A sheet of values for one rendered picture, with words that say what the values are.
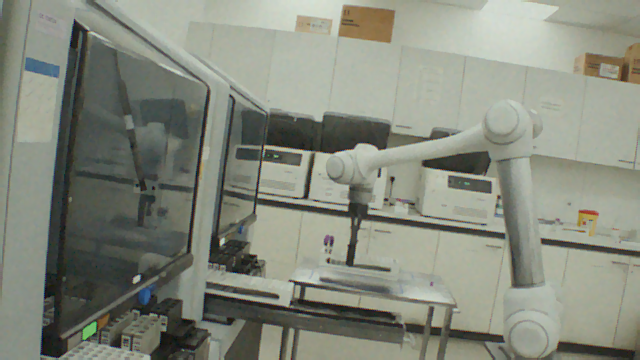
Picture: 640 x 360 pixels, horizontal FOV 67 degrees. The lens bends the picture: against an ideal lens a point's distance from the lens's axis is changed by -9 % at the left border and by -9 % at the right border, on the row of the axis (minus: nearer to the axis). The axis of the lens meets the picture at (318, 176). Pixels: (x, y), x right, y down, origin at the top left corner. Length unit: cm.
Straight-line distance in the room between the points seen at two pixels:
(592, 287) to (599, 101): 150
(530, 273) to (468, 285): 251
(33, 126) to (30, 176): 6
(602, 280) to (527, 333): 292
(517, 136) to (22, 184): 125
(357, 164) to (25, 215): 123
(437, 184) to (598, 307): 162
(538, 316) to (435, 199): 248
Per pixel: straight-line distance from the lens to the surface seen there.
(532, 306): 155
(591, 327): 448
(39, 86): 66
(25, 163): 66
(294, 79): 419
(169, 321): 123
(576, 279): 432
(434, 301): 189
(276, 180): 388
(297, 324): 157
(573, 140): 450
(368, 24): 430
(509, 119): 150
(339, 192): 385
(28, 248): 69
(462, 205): 394
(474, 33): 471
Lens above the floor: 129
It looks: 3 degrees down
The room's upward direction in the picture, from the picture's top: 8 degrees clockwise
